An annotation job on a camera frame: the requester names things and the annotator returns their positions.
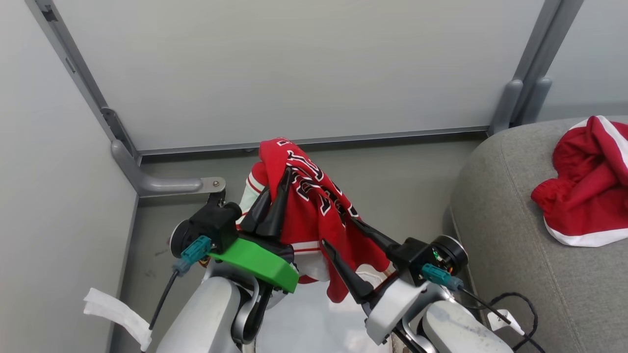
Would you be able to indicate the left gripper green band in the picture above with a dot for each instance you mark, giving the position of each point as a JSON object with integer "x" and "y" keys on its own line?
{"x": 250, "y": 257}

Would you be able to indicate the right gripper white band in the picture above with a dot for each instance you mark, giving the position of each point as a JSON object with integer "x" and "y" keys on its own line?
{"x": 392, "y": 306}

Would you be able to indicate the red basketball jersey number 23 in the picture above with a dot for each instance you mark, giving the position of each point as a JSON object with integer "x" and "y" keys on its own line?
{"x": 314, "y": 215}

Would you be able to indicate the red shorts with white trim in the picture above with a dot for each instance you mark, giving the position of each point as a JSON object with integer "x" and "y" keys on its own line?
{"x": 588, "y": 191}

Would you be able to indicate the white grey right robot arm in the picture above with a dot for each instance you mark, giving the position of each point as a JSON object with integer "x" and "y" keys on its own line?
{"x": 456, "y": 328}

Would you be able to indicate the grey fabric sofa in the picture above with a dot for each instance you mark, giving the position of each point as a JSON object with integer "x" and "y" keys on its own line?
{"x": 520, "y": 220}

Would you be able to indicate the black caster wheel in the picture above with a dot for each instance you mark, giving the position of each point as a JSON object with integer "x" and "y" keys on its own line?
{"x": 217, "y": 197}

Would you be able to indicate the grey partition foot bar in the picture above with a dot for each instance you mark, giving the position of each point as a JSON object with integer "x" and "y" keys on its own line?
{"x": 167, "y": 185}

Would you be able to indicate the large white paper tag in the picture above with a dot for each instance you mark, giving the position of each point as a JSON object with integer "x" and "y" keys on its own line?
{"x": 115, "y": 314}

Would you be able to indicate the grey partition bottom rail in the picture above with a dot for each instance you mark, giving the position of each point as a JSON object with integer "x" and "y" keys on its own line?
{"x": 392, "y": 135}

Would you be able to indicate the grey partition post with bracket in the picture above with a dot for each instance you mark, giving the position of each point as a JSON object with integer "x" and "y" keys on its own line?
{"x": 78, "y": 63}

